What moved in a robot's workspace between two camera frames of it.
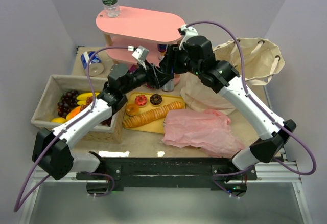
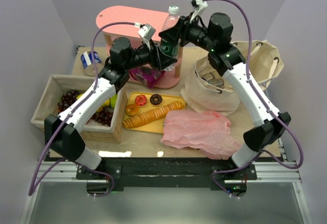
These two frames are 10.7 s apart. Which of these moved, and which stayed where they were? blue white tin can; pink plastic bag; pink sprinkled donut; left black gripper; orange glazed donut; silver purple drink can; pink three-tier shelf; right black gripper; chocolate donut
Moved: silver purple drink can; left black gripper; right black gripper
Stayed: pink three-tier shelf; pink plastic bag; blue white tin can; pink sprinkled donut; chocolate donut; orange glazed donut
